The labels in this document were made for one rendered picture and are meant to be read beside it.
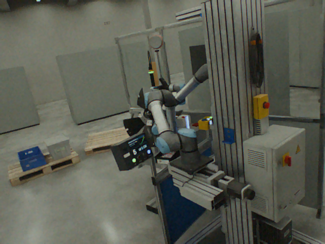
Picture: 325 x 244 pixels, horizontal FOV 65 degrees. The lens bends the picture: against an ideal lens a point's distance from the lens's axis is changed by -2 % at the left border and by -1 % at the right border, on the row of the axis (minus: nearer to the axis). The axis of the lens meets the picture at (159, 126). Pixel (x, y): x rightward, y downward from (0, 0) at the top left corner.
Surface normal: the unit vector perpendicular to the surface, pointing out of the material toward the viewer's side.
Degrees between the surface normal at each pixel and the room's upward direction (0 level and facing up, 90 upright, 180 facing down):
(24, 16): 90
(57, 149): 95
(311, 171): 90
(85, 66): 90
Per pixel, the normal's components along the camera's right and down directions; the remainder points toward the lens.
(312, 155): -0.66, 0.33
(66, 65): 0.43, 0.20
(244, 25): 0.61, 0.15
